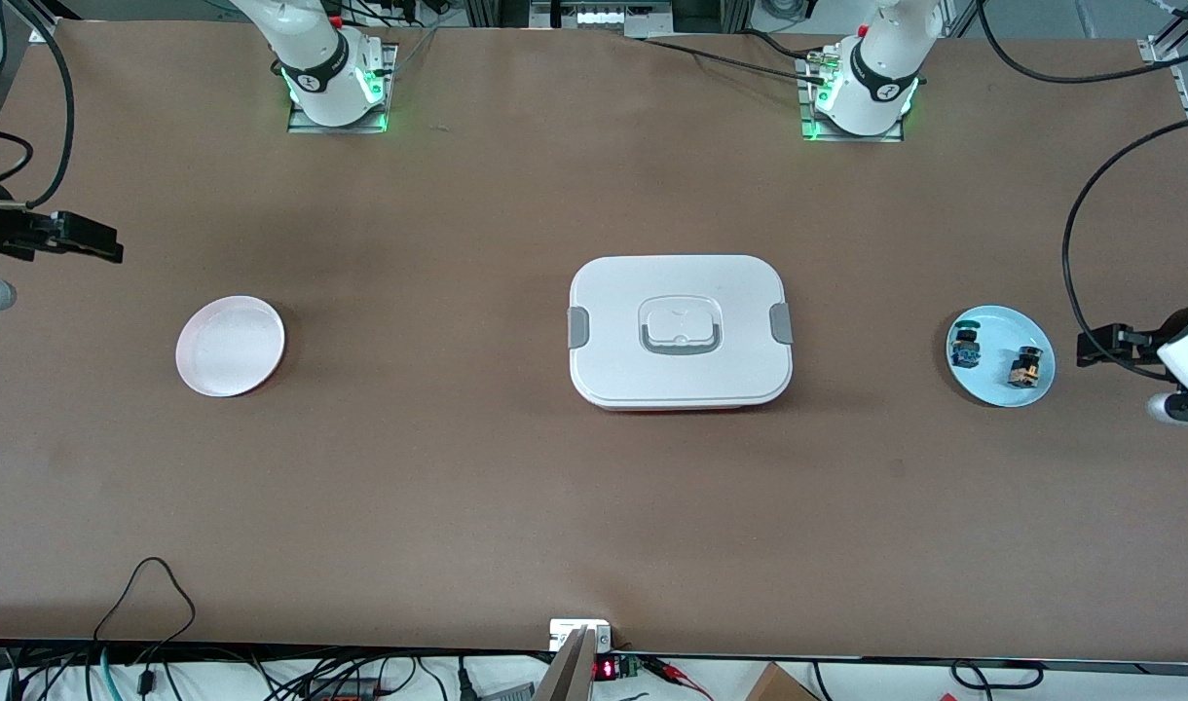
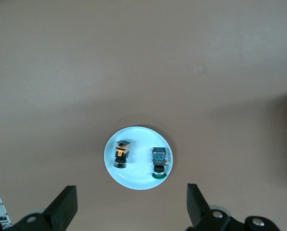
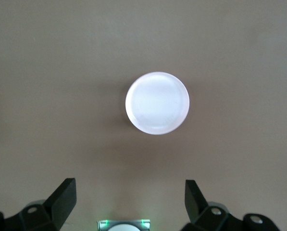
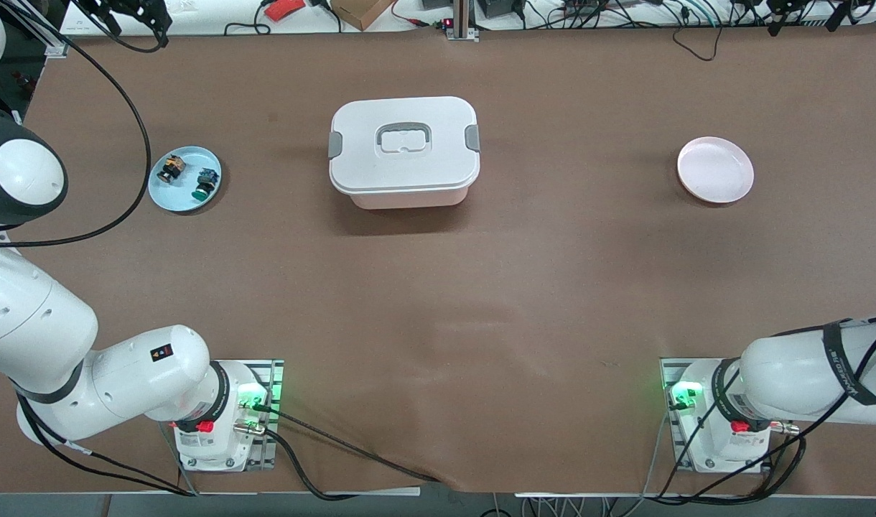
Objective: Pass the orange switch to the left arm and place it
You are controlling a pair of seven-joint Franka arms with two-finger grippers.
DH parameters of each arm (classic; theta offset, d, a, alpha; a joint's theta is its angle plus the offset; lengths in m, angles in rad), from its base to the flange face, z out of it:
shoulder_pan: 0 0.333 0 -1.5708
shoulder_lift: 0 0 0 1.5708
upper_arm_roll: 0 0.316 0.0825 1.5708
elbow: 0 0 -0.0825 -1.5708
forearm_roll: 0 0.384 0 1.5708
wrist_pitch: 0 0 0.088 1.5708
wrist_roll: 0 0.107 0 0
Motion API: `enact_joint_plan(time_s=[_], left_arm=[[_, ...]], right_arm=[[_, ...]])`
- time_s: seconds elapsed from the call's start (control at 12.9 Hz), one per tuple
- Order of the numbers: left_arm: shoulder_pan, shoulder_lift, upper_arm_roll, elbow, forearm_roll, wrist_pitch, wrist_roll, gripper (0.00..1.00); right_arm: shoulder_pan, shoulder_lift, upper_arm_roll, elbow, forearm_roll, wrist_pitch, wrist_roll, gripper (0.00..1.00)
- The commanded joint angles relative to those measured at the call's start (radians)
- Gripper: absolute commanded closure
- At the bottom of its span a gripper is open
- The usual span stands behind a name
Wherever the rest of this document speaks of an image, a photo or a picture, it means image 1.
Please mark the orange black switch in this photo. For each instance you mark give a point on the orange black switch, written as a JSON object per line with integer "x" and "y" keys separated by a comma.
{"x": 1027, "y": 365}

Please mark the white lunch box grey clips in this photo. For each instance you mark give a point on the white lunch box grey clips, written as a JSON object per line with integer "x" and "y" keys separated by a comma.
{"x": 680, "y": 331}

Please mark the brown cardboard box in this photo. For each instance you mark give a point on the brown cardboard box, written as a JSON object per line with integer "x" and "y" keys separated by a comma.
{"x": 779, "y": 686}

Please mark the light blue round plate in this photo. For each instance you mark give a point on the light blue round plate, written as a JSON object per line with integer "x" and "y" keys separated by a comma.
{"x": 998, "y": 336}

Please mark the pink round plate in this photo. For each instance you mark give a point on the pink round plate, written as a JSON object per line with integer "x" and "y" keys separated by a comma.
{"x": 229, "y": 346}

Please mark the red alligator clip lead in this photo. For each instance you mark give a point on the red alligator clip lead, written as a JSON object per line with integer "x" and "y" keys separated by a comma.
{"x": 677, "y": 672}

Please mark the white power strip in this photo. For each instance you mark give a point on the white power strip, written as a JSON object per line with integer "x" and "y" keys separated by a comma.
{"x": 604, "y": 15}

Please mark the red digit display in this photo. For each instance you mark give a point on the red digit display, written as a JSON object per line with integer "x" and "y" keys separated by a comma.
{"x": 604, "y": 670}

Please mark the grey aluminium bar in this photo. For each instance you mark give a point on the grey aluminium bar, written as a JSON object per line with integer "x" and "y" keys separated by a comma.
{"x": 570, "y": 677}

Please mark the blue black switch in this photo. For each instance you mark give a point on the blue black switch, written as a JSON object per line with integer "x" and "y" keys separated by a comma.
{"x": 966, "y": 349}

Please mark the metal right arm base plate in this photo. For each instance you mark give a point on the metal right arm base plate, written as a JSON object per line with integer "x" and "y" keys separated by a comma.
{"x": 297, "y": 125}

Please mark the small white mount block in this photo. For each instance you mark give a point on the small white mount block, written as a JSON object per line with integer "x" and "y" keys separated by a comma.
{"x": 565, "y": 633}

